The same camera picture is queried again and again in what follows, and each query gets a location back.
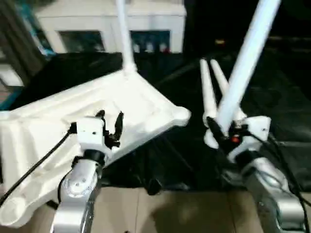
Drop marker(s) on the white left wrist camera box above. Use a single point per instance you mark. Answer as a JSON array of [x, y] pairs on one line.
[[91, 133]]

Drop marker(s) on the small yellow tag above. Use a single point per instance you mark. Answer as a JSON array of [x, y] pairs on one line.
[[219, 42]]

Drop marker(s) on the white plastic table leg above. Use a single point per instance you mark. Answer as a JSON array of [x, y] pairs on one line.
[[209, 97], [221, 82], [248, 63], [125, 34]]

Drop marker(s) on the white sideboard cabinet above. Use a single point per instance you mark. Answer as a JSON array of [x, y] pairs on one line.
[[87, 19]]

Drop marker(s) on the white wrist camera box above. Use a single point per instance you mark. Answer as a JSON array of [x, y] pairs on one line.
[[255, 131], [91, 133]]

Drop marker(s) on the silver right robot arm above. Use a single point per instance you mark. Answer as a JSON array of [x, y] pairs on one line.
[[272, 189]]

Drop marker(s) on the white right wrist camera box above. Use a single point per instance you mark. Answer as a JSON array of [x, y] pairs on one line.
[[255, 131]]

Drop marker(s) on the black plastic mat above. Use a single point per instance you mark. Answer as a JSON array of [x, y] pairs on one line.
[[282, 92]]

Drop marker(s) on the white plastic table top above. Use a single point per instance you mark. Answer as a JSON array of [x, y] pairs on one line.
[[58, 116]]

